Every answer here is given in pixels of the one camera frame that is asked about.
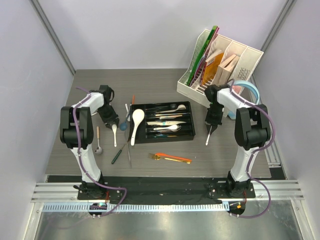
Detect steel chopstick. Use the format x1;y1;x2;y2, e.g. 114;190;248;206
124;130;132;169

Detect orange chopstick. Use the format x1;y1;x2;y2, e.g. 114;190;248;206
131;95;135;105

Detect black measuring scoop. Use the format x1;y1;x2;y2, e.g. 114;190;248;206
146;103;177;111

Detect gold knife green handle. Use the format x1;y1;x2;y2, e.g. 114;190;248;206
147;134;195;139

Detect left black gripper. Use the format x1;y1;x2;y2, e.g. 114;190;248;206
97;104;119;129

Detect chopsticks in tray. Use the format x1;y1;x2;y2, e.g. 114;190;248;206
154;113;190;119

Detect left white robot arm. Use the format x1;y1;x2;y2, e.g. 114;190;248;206
59;85;120;200

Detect light blue headphones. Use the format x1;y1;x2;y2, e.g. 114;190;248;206
232;80;260;105

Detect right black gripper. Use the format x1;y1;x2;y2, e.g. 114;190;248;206
204;102;224;135

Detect small white ceramic spoon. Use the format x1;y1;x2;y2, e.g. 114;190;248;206
111;124;118;148

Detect white spoon behind tray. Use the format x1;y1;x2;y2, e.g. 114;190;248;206
125;103;130;122

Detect orange plastic utensil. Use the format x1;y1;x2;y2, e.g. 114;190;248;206
155;152;192;163

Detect beige sheathed knife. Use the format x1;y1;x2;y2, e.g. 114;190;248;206
146;121;186;126

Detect orange book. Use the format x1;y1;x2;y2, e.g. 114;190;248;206
201;49;224;85

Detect blue silicone spoon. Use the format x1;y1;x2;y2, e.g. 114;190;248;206
119;111;131;131

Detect beige wooden spoon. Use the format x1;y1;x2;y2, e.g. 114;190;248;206
156;104;187;114

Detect green folder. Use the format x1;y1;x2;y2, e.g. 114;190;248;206
186;25;220;87

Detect white file organizer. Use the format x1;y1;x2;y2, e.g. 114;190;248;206
177;26;264;108

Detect green handled fork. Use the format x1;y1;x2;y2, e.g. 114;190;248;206
111;143;127;165

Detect steel spoon wooden handle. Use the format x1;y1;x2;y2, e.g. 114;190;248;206
95;126;103;155

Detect tan book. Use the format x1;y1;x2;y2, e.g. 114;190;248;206
212;54;240;86

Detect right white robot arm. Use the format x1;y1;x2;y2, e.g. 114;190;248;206
204;84;271;198

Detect gold fork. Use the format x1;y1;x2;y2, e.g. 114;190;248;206
148;153;192;164

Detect black utensil tray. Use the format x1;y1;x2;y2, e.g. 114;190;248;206
130;101;196;145

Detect large white rice spoon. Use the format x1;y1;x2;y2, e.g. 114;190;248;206
130;109;145;146

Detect steel spoon in tray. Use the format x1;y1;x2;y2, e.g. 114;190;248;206
159;126;182;133

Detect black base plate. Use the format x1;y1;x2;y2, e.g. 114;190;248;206
74;176;256;205

